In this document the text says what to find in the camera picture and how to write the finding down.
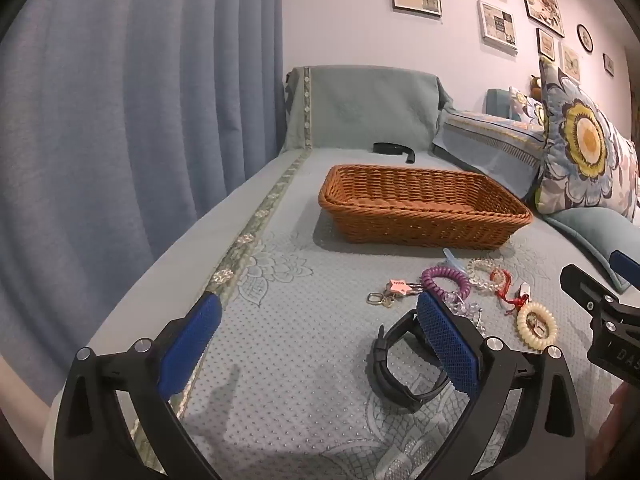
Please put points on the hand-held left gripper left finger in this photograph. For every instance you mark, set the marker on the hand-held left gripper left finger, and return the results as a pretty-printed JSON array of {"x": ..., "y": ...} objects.
[{"x": 187, "y": 345}]

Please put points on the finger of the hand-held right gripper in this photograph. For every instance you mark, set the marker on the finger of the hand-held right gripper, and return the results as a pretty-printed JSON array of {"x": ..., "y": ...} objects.
[
  {"x": 625, "y": 264},
  {"x": 577, "y": 282}
]

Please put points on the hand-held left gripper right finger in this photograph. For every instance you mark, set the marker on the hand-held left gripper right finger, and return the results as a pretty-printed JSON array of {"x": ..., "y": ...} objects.
[{"x": 447, "y": 342}]

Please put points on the black wrist watch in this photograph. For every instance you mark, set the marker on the black wrist watch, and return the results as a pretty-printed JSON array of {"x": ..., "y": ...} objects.
[{"x": 382, "y": 362}]

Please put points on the light blue hair clip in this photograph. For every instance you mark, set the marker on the light blue hair clip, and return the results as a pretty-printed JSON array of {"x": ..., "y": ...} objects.
[{"x": 450, "y": 259}]

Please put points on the brown wicker basket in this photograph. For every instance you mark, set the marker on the brown wicker basket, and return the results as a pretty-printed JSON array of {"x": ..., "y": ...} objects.
[{"x": 425, "y": 220}]

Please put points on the person's right hand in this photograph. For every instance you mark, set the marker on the person's right hand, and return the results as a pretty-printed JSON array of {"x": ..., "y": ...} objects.
[{"x": 625, "y": 430}]

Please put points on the teal piped cushion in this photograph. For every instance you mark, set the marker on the teal piped cushion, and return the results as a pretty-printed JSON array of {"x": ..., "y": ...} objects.
[{"x": 587, "y": 240}]

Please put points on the teal quilted sofa cover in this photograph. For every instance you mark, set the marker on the teal quilted sofa cover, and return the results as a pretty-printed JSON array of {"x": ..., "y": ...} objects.
[{"x": 300, "y": 320}]

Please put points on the large floral cushion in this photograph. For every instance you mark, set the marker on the large floral cushion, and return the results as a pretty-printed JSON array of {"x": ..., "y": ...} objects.
[{"x": 582, "y": 150}]

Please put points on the striped blue pillow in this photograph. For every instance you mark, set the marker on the striped blue pillow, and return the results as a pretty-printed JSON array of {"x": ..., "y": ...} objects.
[{"x": 492, "y": 149}]

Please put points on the small floral cushion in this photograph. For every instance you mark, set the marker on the small floral cushion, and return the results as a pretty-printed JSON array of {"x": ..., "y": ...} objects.
[{"x": 526, "y": 105}]

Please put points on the plain teal cushion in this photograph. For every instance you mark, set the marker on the plain teal cushion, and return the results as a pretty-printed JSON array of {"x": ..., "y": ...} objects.
[{"x": 496, "y": 102}]

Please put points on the brown owl toy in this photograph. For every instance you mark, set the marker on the brown owl toy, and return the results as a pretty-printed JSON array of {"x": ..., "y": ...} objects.
[{"x": 536, "y": 85}]

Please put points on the blue curtain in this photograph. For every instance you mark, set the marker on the blue curtain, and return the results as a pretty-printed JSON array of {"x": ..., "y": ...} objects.
[{"x": 130, "y": 125}]

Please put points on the teal sofa armrest cover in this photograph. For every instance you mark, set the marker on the teal sofa armrest cover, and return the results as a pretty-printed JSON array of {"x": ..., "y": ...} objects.
[{"x": 365, "y": 105}]

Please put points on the tiny dark picture frame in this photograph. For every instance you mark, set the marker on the tiny dark picture frame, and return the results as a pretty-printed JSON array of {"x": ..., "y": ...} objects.
[{"x": 609, "y": 64}]

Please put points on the light wooden picture frame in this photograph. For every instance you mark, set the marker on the light wooden picture frame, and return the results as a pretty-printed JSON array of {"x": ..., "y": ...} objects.
[{"x": 570, "y": 62}]

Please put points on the round black picture frame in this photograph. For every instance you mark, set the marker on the round black picture frame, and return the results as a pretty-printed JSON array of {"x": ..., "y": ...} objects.
[{"x": 584, "y": 38}]

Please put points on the small dark picture frame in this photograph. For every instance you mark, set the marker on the small dark picture frame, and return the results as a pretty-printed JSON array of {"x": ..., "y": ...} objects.
[{"x": 546, "y": 44}]

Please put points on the white picture frame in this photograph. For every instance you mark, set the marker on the white picture frame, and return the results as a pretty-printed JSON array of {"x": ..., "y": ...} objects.
[{"x": 497, "y": 26}]

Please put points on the black floral picture frame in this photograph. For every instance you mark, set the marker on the black floral picture frame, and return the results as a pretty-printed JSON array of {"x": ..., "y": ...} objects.
[{"x": 541, "y": 4}]

